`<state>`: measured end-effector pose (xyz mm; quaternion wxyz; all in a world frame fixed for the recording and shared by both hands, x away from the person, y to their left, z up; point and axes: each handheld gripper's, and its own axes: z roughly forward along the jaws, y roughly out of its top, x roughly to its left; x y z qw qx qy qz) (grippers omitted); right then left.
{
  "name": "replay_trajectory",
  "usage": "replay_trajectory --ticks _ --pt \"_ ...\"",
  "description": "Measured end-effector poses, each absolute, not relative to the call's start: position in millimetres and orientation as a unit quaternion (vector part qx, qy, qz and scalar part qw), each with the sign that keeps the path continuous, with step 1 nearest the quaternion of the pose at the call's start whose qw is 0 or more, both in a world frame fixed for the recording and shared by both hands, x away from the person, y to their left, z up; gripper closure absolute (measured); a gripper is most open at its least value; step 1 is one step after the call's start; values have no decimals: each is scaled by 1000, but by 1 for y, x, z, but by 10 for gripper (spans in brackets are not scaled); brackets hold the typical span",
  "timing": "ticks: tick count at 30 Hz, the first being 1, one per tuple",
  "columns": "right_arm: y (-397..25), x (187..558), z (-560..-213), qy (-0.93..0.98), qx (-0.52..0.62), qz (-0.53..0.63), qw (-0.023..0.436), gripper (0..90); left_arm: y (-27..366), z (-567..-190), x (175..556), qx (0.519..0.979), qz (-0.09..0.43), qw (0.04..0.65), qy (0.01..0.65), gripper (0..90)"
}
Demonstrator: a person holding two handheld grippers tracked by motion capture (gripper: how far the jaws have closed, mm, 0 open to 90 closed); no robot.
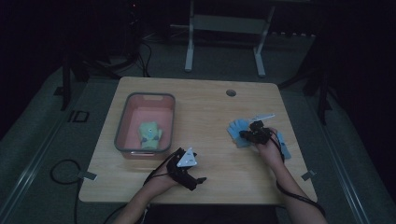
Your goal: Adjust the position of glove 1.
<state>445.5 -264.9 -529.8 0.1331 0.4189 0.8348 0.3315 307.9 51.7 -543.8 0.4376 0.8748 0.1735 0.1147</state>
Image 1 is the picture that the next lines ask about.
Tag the person's dark clothing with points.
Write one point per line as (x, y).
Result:
(214, 215)

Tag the person's right hand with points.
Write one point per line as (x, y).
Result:
(272, 154)

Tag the black metal stand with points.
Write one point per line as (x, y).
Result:
(81, 67)
(316, 84)

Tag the blue glove with dark dots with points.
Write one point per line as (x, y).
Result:
(285, 147)

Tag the white metal table frame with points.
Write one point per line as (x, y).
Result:
(229, 24)

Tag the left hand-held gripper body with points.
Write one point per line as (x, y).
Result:
(186, 159)

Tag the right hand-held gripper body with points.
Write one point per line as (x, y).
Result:
(260, 135)

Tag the person's left hand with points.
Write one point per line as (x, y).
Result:
(162, 183)

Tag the plain blue glove grey cuff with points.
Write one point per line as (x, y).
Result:
(237, 129)

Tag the pink plastic bin grey rim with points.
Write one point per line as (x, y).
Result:
(137, 115)

